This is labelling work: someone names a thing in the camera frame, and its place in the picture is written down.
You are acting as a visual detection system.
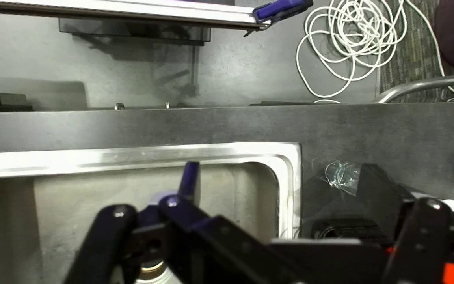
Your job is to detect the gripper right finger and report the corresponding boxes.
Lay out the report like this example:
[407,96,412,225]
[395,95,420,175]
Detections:
[356,163,454,284]

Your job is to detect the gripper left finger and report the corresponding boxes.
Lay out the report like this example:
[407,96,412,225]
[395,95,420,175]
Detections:
[63,161,303,284]

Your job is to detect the clear plastic bottle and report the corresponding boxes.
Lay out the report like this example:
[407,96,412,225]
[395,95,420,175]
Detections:
[303,160,409,241]

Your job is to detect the stainless steel sink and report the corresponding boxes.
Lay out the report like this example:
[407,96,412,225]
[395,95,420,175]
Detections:
[0,142,303,284]

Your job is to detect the curved chrome tube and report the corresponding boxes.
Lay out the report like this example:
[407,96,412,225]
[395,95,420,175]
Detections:
[372,73,454,104]

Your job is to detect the blue clamp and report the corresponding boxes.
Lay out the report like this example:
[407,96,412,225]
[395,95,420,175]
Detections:
[252,0,314,25]

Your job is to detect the coil of white cable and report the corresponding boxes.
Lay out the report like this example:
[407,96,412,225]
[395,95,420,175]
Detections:
[295,0,454,104]

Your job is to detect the aluminium rail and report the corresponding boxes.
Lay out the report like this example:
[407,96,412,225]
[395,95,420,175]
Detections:
[0,0,272,31]

